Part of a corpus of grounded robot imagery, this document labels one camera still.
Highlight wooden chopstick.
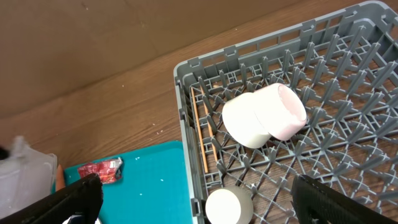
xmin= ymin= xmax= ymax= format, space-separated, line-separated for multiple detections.
xmin=190 ymin=87 xmax=208 ymax=174
xmin=200 ymin=87 xmax=218 ymax=162

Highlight white cup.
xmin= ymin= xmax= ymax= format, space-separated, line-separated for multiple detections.
xmin=205 ymin=186 xmax=254 ymax=224

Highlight clear plastic bin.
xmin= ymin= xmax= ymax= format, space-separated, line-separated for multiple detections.
xmin=1 ymin=136 xmax=57 ymax=218

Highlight white bowl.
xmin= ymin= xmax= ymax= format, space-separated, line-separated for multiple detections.
xmin=253 ymin=83 xmax=307 ymax=141
xmin=222 ymin=93 xmax=272 ymax=149

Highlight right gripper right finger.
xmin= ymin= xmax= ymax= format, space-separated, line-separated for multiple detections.
xmin=292 ymin=175 xmax=397 ymax=224

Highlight red snack wrapper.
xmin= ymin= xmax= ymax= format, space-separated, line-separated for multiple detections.
xmin=77 ymin=157 xmax=124 ymax=184

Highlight teal plastic tray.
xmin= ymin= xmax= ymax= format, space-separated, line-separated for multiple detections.
xmin=51 ymin=140 xmax=194 ymax=224

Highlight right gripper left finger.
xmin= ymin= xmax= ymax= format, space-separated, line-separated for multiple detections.
xmin=1 ymin=174 xmax=103 ymax=224

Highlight grey dishwasher rack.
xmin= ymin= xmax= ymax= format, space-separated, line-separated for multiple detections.
xmin=174 ymin=1 xmax=397 ymax=223

